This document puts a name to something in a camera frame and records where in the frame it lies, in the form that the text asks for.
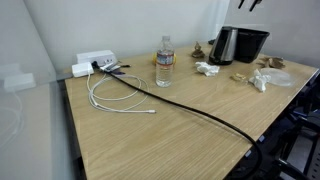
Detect white partition panel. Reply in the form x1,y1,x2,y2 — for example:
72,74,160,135
0,0,73,180

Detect black office chair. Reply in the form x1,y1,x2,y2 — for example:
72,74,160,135
263,69,320,180

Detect white power adapter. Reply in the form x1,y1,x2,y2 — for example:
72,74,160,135
71,61,96,79

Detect small crumpled brown paper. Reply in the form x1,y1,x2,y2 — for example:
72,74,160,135
190,41,207,60

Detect plugs at power strip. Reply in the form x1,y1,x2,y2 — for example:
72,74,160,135
99,61,132,75

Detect clear plastic water bottle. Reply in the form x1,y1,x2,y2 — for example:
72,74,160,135
155,35,176,89

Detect thick black cable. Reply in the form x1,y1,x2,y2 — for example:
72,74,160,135
91,60,265,180

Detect clear plastic lid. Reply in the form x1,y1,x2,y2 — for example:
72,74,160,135
259,67,297,88

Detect stainless steel electric kettle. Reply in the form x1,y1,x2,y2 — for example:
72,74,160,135
208,26,240,67

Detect large crumpled brown paper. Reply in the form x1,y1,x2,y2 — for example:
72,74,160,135
256,55,287,70

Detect crumpled white tissue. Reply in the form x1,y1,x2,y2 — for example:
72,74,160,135
194,61,221,78
248,68,272,93

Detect white power strip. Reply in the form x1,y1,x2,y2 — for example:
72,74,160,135
76,49,119,67

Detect white charging cable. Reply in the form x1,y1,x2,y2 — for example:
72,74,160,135
86,71,157,115

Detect black plastic bin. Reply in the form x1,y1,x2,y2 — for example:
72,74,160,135
234,27,271,64

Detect small yellow crumpled wrapper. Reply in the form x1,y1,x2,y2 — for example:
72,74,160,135
230,72,248,84

